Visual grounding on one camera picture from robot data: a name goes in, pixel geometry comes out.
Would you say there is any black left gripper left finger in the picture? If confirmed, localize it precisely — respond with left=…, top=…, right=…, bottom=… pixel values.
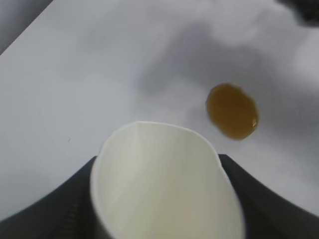
left=0, top=154, right=110, bottom=239

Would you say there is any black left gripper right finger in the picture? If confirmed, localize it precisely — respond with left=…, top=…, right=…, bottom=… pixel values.
left=218, top=153, right=319, bottom=239

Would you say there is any white paper cup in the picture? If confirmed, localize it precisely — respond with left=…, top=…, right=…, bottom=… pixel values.
left=90, top=120, right=247, bottom=239

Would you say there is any brown liquid spill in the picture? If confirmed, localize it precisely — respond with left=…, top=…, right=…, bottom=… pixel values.
left=205, top=83, right=260, bottom=141

